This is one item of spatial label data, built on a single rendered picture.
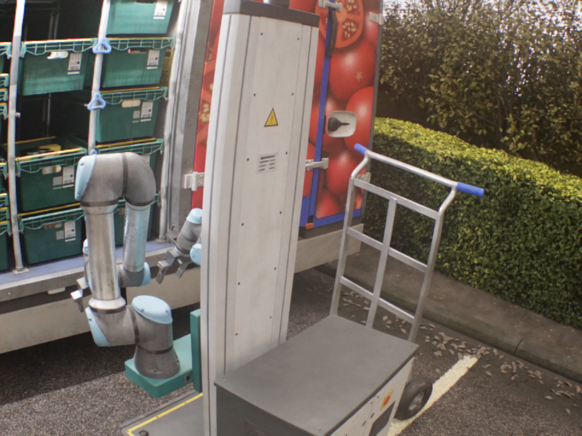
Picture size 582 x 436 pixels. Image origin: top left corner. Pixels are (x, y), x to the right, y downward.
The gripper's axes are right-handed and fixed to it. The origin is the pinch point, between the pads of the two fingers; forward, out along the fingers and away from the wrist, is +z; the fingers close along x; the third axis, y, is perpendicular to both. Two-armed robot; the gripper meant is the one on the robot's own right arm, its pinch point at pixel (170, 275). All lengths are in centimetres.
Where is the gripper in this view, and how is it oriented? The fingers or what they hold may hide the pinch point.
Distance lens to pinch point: 206.3
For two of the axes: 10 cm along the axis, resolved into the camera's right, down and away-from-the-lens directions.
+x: 4.7, -1.0, 8.7
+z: -4.9, 7.9, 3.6
